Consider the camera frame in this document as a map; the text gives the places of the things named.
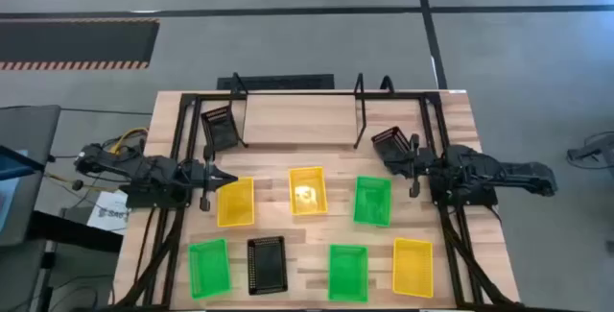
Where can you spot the black slotted grille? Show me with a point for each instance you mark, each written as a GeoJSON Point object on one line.
{"type": "Point", "coordinates": [278, 82]}

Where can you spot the black plastic basket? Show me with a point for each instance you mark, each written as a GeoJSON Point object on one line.
{"type": "Point", "coordinates": [267, 265]}
{"type": "Point", "coordinates": [220, 132]}
{"type": "Point", "coordinates": [391, 140]}

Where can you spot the dark monitor with blue screen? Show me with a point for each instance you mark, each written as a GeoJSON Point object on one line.
{"type": "Point", "coordinates": [6, 182]}

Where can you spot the black mat with striped edge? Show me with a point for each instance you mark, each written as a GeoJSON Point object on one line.
{"type": "Point", "coordinates": [72, 43]}

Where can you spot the black aluminium table frame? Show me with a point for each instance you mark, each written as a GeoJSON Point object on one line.
{"type": "Point", "coordinates": [211, 95]}

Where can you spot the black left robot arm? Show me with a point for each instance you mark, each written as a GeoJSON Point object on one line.
{"type": "Point", "coordinates": [144, 170]}

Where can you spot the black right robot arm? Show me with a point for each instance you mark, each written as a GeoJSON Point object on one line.
{"type": "Point", "coordinates": [479, 173]}

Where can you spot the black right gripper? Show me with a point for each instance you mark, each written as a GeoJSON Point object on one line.
{"type": "Point", "coordinates": [415, 168]}

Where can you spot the black metal stand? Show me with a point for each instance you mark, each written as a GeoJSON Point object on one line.
{"type": "Point", "coordinates": [597, 149]}

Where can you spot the white printed paper sheet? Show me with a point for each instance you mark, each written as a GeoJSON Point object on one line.
{"type": "Point", "coordinates": [108, 216]}

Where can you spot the black stand base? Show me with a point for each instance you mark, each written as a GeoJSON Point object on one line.
{"type": "Point", "coordinates": [72, 230]}

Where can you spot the yellow plastic basket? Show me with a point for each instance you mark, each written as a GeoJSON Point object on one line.
{"type": "Point", "coordinates": [412, 269]}
{"type": "Point", "coordinates": [307, 182]}
{"type": "Point", "coordinates": [235, 204]}

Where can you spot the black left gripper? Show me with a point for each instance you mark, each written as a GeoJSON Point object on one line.
{"type": "Point", "coordinates": [206, 177]}

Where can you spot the wooden shelf with black frame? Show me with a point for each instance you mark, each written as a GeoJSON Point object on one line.
{"type": "Point", "coordinates": [299, 120]}

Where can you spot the green plastic basket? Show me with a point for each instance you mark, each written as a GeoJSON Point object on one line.
{"type": "Point", "coordinates": [348, 273]}
{"type": "Point", "coordinates": [372, 201]}
{"type": "Point", "coordinates": [209, 269]}

